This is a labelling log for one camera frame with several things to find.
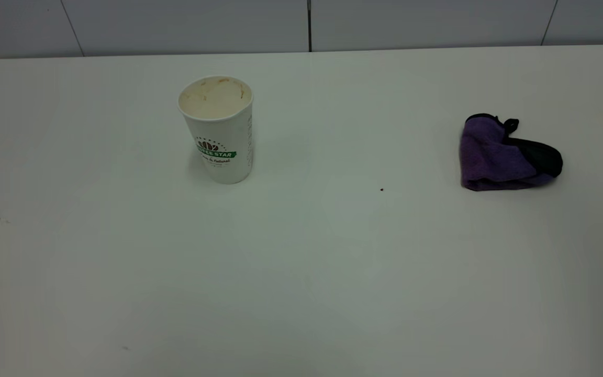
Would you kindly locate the white paper coffee cup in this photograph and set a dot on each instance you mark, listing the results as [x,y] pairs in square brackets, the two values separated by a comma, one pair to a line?
[220,136]

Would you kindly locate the purple microfiber cloth black edge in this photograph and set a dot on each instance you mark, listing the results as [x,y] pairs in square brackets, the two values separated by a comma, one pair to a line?
[490,159]

